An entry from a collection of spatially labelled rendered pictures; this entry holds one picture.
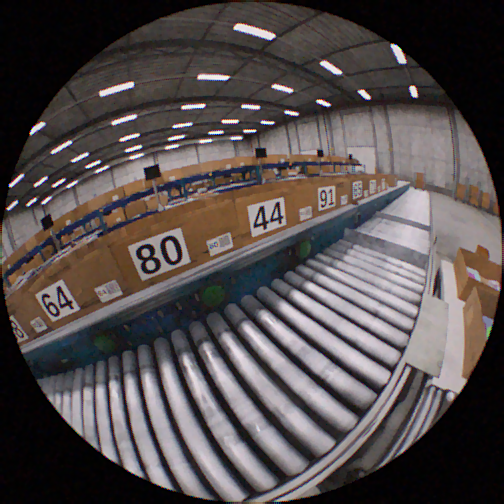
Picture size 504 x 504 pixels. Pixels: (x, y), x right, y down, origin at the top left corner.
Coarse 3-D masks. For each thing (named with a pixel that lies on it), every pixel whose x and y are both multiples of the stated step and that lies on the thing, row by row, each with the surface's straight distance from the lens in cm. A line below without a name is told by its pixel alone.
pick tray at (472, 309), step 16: (480, 288) 74; (480, 304) 65; (496, 304) 82; (464, 320) 71; (480, 320) 61; (464, 336) 67; (480, 336) 58; (464, 352) 63; (480, 352) 55; (464, 368) 59
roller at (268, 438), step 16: (192, 336) 53; (208, 336) 51; (208, 352) 46; (208, 368) 45; (224, 368) 43; (224, 384) 41; (240, 400) 39; (240, 416) 39; (256, 416) 38; (256, 432) 38; (272, 432) 38; (272, 448) 38; (288, 448) 38; (288, 464) 38; (304, 464) 39
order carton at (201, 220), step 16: (176, 208) 77; (192, 208) 78; (208, 208) 50; (224, 208) 51; (128, 224) 77; (144, 224) 77; (160, 224) 47; (176, 224) 48; (192, 224) 49; (208, 224) 50; (224, 224) 52; (112, 240) 55; (128, 240) 49; (192, 240) 50; (208, 240) 51; (240, 240) 56; (128, 256) 50; (192, 256) 51; (208, 256) 53; (128, 272) 52; (176, 272) 52; (144, 288) 54
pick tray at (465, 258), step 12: (468, 252) 102; (456, 264) 97; (468, 264) 105; (480, 264) 107; (492, 264) 110; (456, 276) 91; (468, 276) 76; (480, 276) 109; (492, 276) 113; (468, 288) 78; (492, 288) 81
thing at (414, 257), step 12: (348, 228) 92; (348, 240) 94; (360, 240) 91; (372, 240) 88; (384, 240) 86; (384, 252) 88; (396, 252) 86; (408, 252) 85; (420, 252) 84; (420, 264) 87
